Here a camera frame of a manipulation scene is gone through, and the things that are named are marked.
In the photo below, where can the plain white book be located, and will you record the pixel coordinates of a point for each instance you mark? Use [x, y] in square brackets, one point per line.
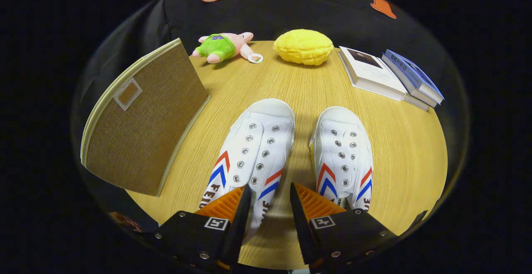
[417, 102]

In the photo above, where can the white shoe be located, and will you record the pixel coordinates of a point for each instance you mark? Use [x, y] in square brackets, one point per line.
[257, 145]
[343, 153]

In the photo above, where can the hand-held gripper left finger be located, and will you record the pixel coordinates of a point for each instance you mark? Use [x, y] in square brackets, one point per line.
[241, 224]

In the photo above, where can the blue cover book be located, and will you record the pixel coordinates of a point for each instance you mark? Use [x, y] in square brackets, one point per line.
[415, 74]

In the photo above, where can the pink plush toy green shorts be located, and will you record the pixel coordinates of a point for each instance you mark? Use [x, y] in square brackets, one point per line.
[220, 46]

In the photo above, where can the yellow plush toy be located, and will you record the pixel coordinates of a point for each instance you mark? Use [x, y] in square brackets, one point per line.
[303, 47]

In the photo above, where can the white cover book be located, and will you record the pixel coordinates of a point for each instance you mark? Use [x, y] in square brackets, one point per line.
[372, 72]

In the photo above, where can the beige fabric storage box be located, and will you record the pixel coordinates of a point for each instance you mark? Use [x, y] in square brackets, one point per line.
[141, 128]

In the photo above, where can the thin dark blue book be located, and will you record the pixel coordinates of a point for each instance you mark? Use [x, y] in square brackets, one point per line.
[415, 93]

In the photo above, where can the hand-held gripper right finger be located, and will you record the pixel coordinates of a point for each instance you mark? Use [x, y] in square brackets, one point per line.
[300, 228]

